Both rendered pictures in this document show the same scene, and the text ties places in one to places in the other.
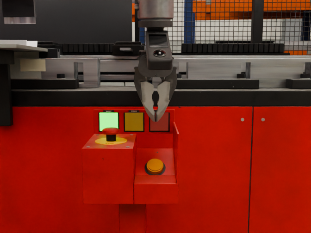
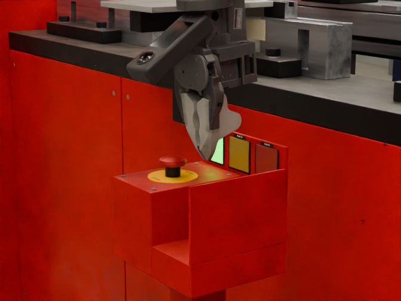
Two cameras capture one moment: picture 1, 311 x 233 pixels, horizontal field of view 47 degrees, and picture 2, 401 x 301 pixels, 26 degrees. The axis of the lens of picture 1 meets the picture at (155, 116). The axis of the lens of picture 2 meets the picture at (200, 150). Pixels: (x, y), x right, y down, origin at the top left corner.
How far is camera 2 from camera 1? 94 cm
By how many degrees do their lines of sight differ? 55
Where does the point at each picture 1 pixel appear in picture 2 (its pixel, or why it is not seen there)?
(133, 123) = (237, 157)
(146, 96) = (187, 117)
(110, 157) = (133, 199)
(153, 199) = (168, 278)
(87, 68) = (314, 41)
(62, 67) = (284, 36)
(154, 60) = (130, 68)
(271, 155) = not seen: outside the picture
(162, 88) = (201, 109)
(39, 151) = not seen: hidden behind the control
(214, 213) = not seen: outside the picture
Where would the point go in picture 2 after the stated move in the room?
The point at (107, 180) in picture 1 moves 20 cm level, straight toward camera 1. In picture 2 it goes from (131, 230) to (5, 264)
